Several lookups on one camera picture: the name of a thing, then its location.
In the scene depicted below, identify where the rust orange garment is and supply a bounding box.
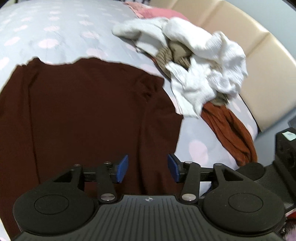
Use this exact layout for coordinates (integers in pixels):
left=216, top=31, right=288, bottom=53
left=201, top=102, right=258, bottom=167

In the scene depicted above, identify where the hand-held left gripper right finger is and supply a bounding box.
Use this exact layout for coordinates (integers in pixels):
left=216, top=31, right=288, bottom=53
left=168, top=154, right=245, bottom=204

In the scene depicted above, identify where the maroon garment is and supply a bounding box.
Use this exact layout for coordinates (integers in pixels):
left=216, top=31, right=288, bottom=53
left=0, top=57, right=184, bottom=237

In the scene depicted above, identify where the pink patterned pillow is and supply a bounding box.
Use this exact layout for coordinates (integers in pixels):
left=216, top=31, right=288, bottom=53
left=125, top=1, right=153, bottom=18

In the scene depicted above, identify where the tan striped garment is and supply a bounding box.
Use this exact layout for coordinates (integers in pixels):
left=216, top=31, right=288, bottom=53
left=151, top=40, right=230, bottom=107

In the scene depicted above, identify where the off-white garment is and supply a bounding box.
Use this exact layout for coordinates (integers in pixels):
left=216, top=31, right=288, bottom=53
left=112, top=17, right=170, bottom=56

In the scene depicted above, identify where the beige padded headboard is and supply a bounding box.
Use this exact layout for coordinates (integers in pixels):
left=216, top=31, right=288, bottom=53
left=150, top=0, right=296, bottom=132

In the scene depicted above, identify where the white crinkled cloth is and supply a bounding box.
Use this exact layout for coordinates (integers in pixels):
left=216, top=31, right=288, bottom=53
left=162, top=17, right=248, bottom=119

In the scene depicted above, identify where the bed with polka dot sheet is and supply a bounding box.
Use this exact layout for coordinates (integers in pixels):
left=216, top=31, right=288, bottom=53
left=0, top=0, right=260, bottom=197

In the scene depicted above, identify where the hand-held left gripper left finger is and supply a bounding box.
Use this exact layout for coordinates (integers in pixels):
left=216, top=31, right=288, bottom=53
left=50, top=155, right=129, bottom=204

